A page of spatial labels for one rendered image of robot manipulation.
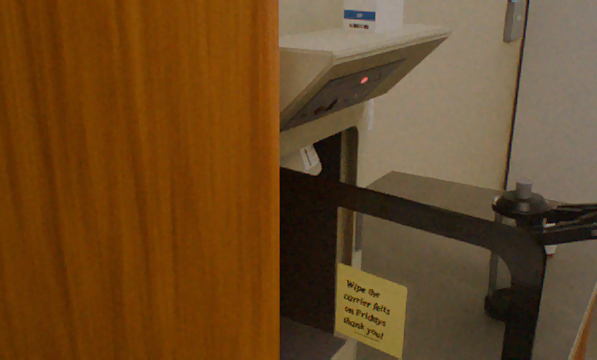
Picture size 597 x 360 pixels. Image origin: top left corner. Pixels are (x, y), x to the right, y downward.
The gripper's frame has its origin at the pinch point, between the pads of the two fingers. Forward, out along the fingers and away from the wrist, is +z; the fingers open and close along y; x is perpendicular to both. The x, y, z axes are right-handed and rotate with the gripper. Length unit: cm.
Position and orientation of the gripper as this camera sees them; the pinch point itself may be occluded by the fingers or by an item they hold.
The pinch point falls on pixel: (522, 226)
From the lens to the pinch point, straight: 125.3
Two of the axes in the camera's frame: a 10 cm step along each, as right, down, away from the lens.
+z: -8.2, 1.3, 5.6
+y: -5.1, 2.7, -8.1
